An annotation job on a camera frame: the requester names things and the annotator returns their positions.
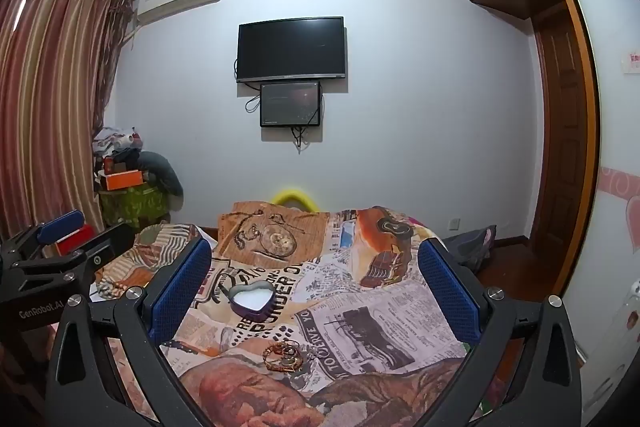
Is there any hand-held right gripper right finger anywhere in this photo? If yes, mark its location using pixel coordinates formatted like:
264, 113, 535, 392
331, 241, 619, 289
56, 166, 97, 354
417, 237, 584, 427

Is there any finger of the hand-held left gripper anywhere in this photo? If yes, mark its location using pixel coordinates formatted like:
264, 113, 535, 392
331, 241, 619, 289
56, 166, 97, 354
16, 221, 137, 284
0, 208, 85, 261

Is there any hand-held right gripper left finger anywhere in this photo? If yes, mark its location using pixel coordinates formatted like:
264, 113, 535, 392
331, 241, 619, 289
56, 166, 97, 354
44, 237, 213, 427

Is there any heart-shaped tin box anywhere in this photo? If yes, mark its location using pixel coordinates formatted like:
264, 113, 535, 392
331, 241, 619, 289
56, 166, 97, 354
229, 283, 276, 321

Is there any red and gold bracelet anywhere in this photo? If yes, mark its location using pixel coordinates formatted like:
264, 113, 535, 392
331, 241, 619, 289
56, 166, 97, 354
262, 341, 302, 374

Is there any red box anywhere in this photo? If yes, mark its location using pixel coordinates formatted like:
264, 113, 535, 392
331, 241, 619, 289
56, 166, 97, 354
54, 224, 97, 259

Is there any green cloth covered stand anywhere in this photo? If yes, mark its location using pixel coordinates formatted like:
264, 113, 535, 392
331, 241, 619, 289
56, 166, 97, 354
97, 183, 169, 229

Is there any striped print pillow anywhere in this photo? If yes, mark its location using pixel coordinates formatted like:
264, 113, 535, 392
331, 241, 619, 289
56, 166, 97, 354
131, 223, 202, 260

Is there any dark bag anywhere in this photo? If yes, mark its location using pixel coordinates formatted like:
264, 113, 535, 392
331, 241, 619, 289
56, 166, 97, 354
442, 225, 499, 271

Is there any orange box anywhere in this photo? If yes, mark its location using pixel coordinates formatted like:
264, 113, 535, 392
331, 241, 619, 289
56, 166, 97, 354
101, 170, 147, 191

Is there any dark grey cushion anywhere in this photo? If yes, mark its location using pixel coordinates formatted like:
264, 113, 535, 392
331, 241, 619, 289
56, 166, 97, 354
136, 150, 185, 198

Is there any newspaper print blanket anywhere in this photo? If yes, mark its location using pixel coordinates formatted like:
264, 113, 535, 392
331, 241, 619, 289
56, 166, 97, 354
90, 202, 482, 427

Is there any pile of clothes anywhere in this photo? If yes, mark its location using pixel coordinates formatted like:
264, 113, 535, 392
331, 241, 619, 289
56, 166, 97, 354
92, 125, 147, 174

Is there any pocket watch print pillow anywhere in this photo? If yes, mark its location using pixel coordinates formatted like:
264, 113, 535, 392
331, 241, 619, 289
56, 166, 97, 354
217, 201, 332, 264

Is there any striped red curtain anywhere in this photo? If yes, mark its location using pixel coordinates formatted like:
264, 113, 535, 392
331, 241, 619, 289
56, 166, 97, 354
0, 0, 137, 244

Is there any brown wooden door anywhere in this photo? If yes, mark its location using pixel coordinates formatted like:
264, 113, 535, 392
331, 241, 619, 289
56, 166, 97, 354
529, 13, 592, 269

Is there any white wardrobe sliding door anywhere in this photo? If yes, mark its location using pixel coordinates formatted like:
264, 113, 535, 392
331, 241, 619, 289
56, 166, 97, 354
545, 0, 640, 410

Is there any yellow ring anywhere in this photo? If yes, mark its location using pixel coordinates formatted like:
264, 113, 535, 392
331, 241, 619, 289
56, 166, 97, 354
271, 188, 317, 211

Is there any small black wall monitor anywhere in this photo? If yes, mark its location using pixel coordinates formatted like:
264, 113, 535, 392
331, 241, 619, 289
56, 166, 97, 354
259, 80, 322, 128

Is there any wall-mounted black television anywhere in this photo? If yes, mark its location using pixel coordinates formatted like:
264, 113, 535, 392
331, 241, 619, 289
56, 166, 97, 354
236, 16, 347, 84

